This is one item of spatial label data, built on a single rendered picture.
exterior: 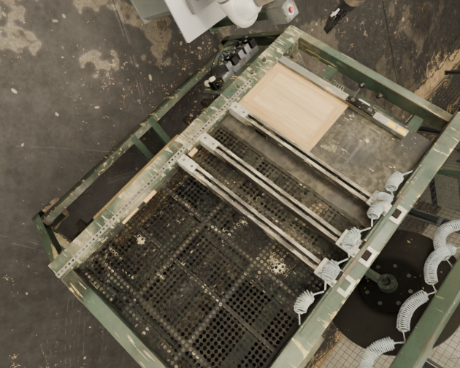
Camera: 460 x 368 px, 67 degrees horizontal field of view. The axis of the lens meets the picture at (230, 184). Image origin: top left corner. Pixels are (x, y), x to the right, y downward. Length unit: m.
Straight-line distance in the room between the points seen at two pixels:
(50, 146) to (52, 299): 1.24
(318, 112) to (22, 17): 1.98
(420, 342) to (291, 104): 1.51
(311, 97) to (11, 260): 2.42
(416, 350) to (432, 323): 0.16
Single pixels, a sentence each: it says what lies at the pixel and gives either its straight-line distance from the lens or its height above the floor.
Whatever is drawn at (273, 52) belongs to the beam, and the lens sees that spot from 2.56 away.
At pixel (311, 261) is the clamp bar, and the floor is 1.70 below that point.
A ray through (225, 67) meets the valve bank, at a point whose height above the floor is 0.74.
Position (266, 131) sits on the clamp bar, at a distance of 2.16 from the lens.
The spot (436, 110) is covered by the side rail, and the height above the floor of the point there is 1.73.
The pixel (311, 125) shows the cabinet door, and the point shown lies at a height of 1.27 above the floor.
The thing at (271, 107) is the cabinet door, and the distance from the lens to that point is 2.32.
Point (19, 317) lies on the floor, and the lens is 3.31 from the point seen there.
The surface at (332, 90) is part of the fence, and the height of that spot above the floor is 1.25.
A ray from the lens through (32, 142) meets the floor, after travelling 2.81.
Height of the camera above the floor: 2.75
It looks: 50 degrees down
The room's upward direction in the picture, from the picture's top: 114 degrees clockwise
